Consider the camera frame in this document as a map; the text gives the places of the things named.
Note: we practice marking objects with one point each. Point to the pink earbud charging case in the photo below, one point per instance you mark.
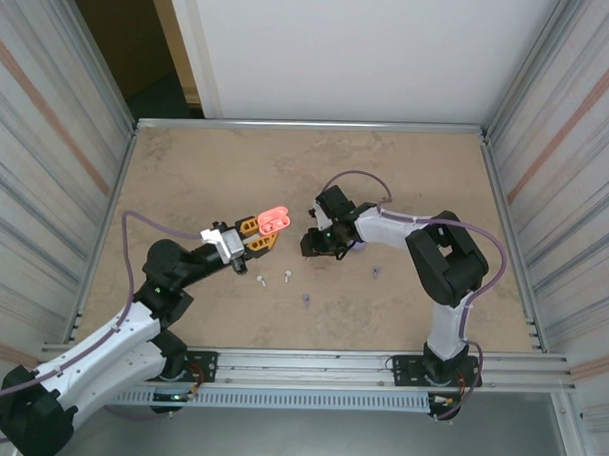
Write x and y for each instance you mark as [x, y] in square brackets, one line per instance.
[275, 218]

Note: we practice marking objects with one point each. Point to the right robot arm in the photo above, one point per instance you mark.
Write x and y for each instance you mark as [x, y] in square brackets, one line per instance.
[448, 273]

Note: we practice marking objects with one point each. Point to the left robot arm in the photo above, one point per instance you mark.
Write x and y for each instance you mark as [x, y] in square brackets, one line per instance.
[105, 341]

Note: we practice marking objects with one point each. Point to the corrugated metal side panel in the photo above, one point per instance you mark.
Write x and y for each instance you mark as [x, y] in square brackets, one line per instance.
[36, 178]
[576, 197]

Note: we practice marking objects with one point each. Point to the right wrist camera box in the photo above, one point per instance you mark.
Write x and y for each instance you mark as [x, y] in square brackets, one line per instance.
[321, 218]

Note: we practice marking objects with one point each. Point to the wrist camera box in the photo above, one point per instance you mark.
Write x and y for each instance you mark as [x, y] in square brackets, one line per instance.
[321, 218]
[231, 245]

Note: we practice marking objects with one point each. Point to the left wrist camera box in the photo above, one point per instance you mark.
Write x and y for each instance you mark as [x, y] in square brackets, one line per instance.
[231, 245]

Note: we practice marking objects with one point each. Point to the short aluminium table edge rail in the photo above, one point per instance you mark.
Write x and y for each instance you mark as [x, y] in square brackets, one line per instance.
[107, 231]
[513, 245]

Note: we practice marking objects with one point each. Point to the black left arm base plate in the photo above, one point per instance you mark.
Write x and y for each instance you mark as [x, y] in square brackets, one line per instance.
[205, 359]

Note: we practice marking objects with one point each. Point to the long aluminium table edge rail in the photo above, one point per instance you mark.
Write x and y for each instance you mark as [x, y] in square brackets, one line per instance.
[308, 125]

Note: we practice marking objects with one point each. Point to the wide aluminium mounting rail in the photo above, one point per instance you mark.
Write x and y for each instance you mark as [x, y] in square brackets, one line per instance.
[305, 360]

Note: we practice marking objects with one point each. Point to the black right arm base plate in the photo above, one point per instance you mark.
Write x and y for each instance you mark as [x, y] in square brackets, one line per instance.
[405, 364]

